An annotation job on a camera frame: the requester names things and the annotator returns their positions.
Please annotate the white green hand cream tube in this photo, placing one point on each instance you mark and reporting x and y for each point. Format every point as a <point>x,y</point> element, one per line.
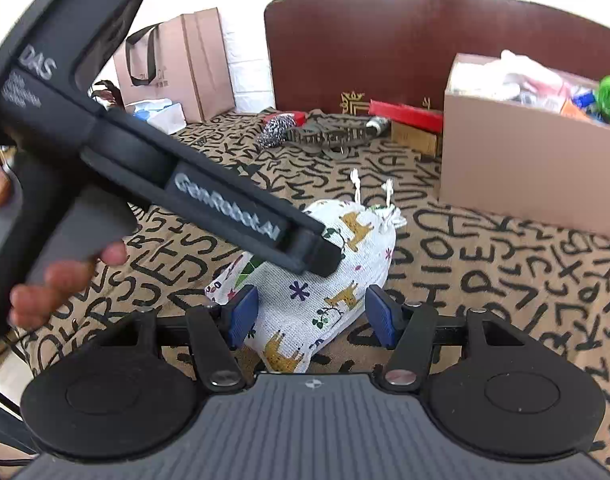
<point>378,126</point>

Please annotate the white blue tissue pack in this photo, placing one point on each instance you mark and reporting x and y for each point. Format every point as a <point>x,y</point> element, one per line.
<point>157,112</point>

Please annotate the olive woven belt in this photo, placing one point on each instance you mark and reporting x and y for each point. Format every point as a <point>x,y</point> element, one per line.
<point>330,137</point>

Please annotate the person's left hand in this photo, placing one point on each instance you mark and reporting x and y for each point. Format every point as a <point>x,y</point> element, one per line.
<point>65,280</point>

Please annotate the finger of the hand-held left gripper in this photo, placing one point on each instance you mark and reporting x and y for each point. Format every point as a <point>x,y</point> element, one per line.
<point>315,255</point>

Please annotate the white plastic bag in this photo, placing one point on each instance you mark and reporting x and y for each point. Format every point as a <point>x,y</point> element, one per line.
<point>515,77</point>

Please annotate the small brown box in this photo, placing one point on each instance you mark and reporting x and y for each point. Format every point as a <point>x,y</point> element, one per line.
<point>415,140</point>

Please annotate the steel wool scrubber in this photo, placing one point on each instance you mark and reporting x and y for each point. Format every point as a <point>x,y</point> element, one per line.
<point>277,131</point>

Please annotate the brown letter print blanket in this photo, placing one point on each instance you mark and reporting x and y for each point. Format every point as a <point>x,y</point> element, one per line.
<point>485,270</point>

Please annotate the brown cardboard box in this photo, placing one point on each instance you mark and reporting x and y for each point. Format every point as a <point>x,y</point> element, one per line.
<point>510,160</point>

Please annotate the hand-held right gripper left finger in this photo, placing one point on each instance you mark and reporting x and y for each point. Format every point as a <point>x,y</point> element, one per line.
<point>241,312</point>

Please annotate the pink paper shopping bag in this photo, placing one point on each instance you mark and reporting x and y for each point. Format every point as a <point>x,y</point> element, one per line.
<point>185,70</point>

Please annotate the dark red wooden headboard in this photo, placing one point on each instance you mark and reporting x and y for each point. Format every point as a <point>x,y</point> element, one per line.
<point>360,50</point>

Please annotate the red and black box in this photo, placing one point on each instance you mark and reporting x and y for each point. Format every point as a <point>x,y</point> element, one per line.
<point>410,114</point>

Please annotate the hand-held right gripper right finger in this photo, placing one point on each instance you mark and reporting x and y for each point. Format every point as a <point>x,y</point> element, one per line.
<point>380,315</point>

